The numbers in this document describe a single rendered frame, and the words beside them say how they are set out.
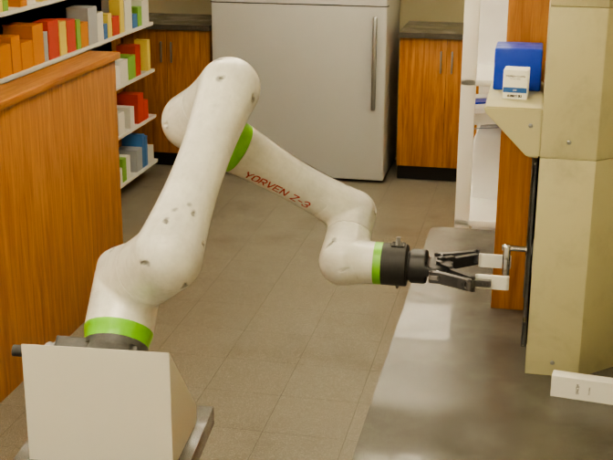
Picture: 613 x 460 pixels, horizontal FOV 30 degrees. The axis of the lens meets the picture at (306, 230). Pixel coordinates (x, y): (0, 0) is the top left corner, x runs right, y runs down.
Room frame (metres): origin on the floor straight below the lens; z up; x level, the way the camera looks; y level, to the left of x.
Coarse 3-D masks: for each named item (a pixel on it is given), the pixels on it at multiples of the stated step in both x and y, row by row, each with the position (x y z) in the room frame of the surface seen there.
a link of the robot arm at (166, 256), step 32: (224, 64) 2.22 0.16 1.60; (192, 96) 2.26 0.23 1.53; (224, 96) 2.17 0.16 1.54; (256, 96) 2.23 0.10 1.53; (192, 128) 2.13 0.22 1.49; (224, 128) 2.13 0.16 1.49; (192, 160) 2.06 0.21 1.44; (224, 160) 2.10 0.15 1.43; (192, 192) 2.00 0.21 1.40; (160, 224) 1.94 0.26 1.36; (192, 224) 1.95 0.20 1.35; (128, 256) 1.93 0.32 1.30; (160, 256) 1.89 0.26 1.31; (192, 256) 1.91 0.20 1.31; (128, 288) 1.94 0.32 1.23; (160, 288) 1.90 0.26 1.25
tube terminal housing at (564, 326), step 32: (576, 32) 2.22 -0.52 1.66; (608, 32) 2.21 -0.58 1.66; (576, 64) 2.22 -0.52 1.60; (608, 64) 2.21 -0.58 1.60; (544, 96) 2.23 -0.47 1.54; (576, 96) 2.21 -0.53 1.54; (608, 96) 2.22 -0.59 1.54; (544, 128) 2.23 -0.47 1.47; (576, 128) 2.21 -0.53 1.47; (608, 128) 2.22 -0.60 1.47; (544, 160) 2.23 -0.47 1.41; (576, 160) 2.21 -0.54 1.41; (608, 160) 2.23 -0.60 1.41; (544, 192) 2.22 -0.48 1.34; (576, 192) 2.21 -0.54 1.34; (608, 192) 2.23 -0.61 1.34; (544, 224) 2.22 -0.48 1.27; (576, 224) 2.21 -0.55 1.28; (608, 224) 2.23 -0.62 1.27; (544, 256) 2.22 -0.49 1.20; (576, 256) 2.21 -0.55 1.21; (608, 256) 2.24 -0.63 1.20; (544, 288) 2.22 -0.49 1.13; (576, 288) 2.21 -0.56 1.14; (608, 288) 2.24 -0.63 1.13; (544, 320) 2.22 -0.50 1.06; (576, 320) 2.21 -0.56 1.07; (608, 320) 2.25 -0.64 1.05; (544, 352) 2.22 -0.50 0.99; (576, 352) 2.21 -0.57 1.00; (608, 352) 2.25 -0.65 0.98
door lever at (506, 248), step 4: (504, 244) 2.29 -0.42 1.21; (508, 244) 2.29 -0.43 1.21; (504, 248) 2.28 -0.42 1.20; (508, 248) 2.28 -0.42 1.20; (512, 248) 2.28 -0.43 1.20; (516, 248) 2.28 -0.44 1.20; (520, 248) 2.28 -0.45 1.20; (524, 248) 2.28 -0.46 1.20; (504, 252) 2.28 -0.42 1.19; (508, 252) 2.28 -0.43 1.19; (504, 256) 2.28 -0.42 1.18; (508, 256) 2.28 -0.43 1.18; (504, 260) 2.28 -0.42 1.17; (508, 260) 2.28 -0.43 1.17; (504, 264) 2.28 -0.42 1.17; (508, 264) 2.28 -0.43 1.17; (504, 268) 2.28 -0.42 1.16; (508, 268) 2.28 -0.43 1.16; (504, 272) 2.28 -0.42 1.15; (508, 272) 2.28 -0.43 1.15
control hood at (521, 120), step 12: (492, 84) 2.50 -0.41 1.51; (492, 96) 2.36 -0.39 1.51; (528, 96) 2.36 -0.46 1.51; (540, 96) 2.36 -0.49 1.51; (492, 108) 2.25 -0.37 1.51; (504, 108) 2.24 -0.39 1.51; (516, 108) 2.24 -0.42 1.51; (528, 108) 2.24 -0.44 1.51; (540, 108) 2.24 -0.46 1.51; (504, 120) 2.24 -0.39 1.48; (516, 120) 2.24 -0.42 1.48; (528, 120) 2.23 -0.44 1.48; (540, 120) 2.23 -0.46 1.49; (504, 132) 2.24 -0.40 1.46; (516, 132) 2.24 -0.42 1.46; (528, 132) 2.23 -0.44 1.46; (540, 132) 2.23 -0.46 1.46; (516, 144) 2.24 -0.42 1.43; (528, 144) 2.23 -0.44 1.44; (540, 144) 2.23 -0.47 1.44; (528, 156) 2.23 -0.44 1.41
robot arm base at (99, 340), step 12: (60, 336) 1.95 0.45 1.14; (96, 336) 1.93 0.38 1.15; (108, 336) 1.92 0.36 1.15; (120, 336) 1.92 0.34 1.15; (12, 348) 1.95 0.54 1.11; (96, 348) 1.90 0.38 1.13; (108, 348) 1.90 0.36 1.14; (120, 348) 1.90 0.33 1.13; (132, 348) 1.92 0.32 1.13; (144, 348) 1.94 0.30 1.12
